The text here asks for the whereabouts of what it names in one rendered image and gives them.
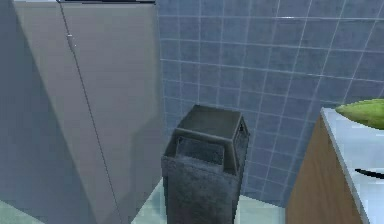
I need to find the dark grey trash bin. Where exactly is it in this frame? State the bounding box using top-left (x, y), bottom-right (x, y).
top-left (161, 104), bottom-right (251, 224)

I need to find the grey fridge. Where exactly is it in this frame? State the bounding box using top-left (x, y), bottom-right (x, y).
top-left (0, 0), bottom-right (167, 224)

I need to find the wooden counter with white top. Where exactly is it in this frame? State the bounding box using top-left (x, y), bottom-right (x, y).
top-left (285, 107), bottom-right (384, 224)

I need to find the green lettuce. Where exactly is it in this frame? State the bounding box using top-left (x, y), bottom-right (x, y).
top-left (335, 98), bottom-right (384, 131)

